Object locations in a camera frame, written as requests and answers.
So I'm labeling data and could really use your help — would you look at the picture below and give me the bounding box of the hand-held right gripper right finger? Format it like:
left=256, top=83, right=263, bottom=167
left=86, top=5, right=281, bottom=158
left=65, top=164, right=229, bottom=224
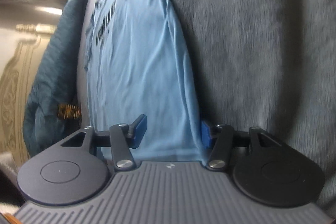
left=201, top=121, right=284, bottom=171

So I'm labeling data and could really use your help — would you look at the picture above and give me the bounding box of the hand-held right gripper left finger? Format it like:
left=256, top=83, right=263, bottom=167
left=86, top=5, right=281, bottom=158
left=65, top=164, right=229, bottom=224
left=60, top=114, right=148, bottom=171

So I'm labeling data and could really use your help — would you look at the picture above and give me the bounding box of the light blue shirt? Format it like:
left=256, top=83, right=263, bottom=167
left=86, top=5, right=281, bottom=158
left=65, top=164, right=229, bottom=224
left=84, top=0, right=208, bottom=162

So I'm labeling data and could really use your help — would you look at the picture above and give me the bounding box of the teal duvet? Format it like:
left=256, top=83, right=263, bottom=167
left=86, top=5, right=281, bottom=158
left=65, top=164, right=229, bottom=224
left=22, top=0, right=89, bottom=158

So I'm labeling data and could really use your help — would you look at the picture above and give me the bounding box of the cream carved headboard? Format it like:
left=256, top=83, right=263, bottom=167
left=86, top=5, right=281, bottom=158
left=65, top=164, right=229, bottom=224
left=0, top=24, right=57, bottom=161

